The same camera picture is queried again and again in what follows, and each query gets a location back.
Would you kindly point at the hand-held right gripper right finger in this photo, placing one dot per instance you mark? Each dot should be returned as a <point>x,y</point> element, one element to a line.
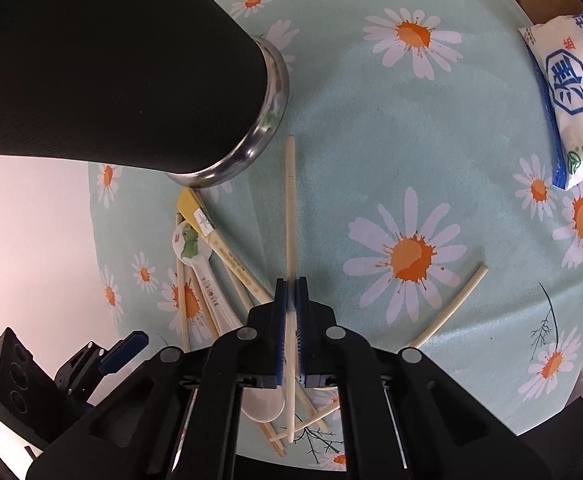
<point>302,325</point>

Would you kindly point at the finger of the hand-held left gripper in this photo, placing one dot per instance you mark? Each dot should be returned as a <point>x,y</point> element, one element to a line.
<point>124,352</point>

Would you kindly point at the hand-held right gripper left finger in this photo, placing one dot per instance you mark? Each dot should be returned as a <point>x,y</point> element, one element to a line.
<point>281,325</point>

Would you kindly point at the pale wooden chopstick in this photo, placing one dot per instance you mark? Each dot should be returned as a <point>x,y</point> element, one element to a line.
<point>290,195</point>
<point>274,440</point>
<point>316,416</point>
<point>239,287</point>
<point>451,305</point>

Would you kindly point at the plain white ceramic spoon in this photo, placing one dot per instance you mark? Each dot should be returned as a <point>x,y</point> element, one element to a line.
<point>264,405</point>

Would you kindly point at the white spoon with frog print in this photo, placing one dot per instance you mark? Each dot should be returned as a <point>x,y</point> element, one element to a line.
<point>187,245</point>

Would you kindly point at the black utensil holder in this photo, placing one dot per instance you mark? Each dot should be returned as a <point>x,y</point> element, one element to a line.
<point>121,60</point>

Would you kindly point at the daisy print tablecloth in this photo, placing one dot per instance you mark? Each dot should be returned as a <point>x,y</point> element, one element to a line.
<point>396,135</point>

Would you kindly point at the white and blue salt packet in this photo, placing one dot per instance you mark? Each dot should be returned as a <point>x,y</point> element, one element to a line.
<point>579,85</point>

